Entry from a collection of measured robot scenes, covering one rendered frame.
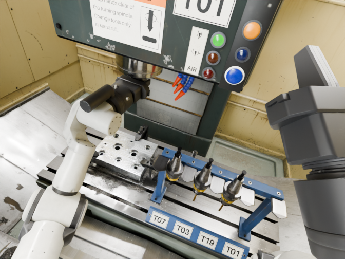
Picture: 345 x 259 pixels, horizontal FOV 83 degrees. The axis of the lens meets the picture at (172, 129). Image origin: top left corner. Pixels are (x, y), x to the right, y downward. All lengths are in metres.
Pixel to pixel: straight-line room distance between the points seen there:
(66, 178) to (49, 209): 0.08
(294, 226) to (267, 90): 0.87
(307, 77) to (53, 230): 0.56
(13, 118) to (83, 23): 1.27
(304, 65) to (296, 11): 1.17
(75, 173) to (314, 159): 0.51
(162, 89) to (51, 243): 0.94
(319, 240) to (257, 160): 1.67
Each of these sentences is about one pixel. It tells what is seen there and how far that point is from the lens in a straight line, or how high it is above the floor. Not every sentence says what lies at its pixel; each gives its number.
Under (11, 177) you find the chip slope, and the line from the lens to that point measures 1.50.
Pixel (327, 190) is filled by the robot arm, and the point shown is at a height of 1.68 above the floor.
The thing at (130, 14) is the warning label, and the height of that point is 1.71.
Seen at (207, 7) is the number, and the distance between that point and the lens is 0.38.
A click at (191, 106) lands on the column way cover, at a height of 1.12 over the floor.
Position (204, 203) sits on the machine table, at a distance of 1.07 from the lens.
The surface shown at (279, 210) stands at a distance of 0.80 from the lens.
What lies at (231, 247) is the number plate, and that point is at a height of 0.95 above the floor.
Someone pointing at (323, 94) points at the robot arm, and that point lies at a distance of 0.22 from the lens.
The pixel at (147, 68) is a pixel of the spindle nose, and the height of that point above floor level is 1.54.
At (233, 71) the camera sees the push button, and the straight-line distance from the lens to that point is 0.39.
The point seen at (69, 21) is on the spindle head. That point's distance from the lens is 0.53.
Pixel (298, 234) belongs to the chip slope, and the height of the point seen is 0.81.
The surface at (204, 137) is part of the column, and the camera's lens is 1.40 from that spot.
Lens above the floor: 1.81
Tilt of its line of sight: 42 degrees down
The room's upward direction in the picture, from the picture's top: 11 degrees clockwise
